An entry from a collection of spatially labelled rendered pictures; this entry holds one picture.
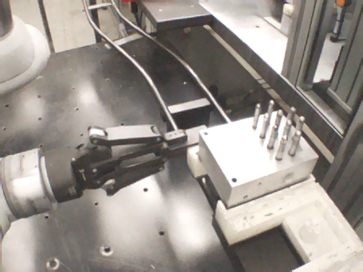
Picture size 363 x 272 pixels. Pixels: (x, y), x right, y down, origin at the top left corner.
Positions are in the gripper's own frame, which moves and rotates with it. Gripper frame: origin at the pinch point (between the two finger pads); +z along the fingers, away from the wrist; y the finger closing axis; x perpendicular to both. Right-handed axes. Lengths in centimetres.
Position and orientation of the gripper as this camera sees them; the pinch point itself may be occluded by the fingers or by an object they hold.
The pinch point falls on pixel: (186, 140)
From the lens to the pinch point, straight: 46.0
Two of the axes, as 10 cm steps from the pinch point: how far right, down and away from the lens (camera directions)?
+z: 9.3, -2.5, 2.5
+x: -3.6, -6.7, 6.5
